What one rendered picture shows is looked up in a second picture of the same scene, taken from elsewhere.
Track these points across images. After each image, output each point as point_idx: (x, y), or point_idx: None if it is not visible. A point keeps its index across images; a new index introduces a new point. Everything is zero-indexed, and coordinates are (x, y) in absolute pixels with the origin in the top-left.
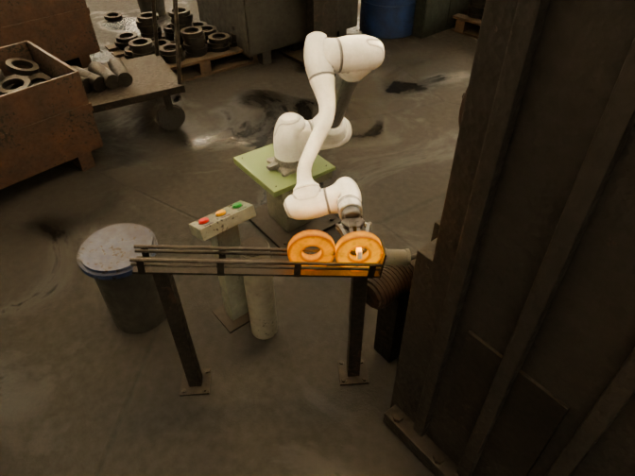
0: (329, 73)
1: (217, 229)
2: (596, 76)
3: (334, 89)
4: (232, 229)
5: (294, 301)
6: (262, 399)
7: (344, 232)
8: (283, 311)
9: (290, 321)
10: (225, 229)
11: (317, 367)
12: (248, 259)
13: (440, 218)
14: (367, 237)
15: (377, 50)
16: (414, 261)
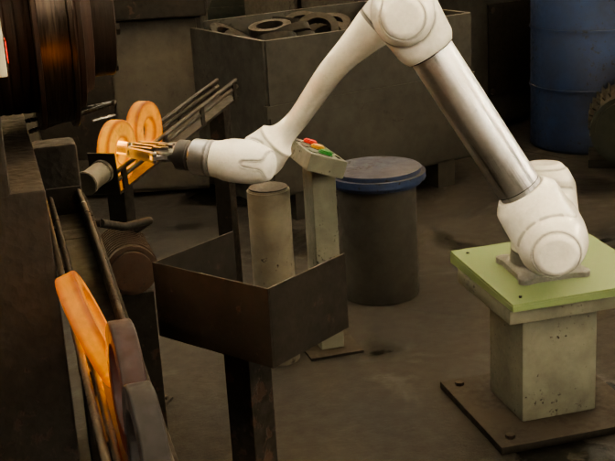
0: (361, 12)
1: (291, 151)
2: None
3: (350, 37)
4: (308, 175)
5: (315, 383)
6: (169, 348)
7: (152, 142)
8: (303, 373)
9: (276, 376)
10: (292, 157)
11: (178, 384)
12: (190, 134)
13: (71, 139)
14: (104, 123)
15: (376, 2)
16: (126, 253)
